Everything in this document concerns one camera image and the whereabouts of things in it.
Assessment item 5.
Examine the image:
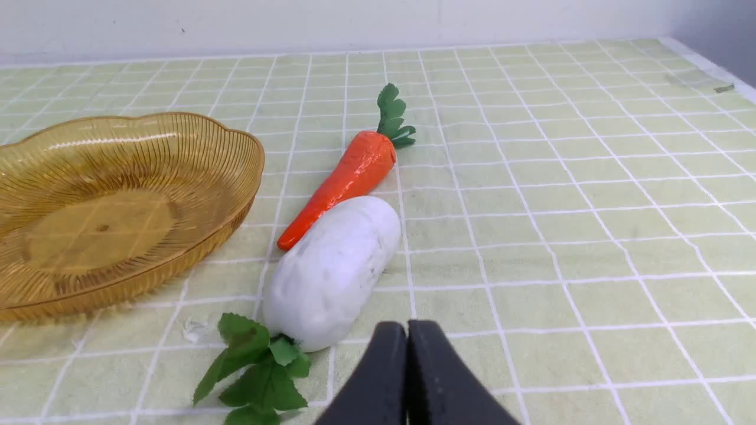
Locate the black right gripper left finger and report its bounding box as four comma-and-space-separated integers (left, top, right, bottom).
316, 321, 408, 424

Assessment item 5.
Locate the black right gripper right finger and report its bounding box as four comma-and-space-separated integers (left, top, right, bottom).
408, 320, 518, 424

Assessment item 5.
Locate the white toy radish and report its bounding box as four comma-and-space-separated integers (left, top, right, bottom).
192, 196, 402, 424

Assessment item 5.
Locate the orange toy carrot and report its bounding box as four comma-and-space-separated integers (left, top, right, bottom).
276, 83, 416, 252

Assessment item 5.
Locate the green checkered tablecloth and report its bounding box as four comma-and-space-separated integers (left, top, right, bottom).
2, 40, 755, 424

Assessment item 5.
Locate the amber plastic plate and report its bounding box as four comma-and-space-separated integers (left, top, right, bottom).
1, 112, 265, 322

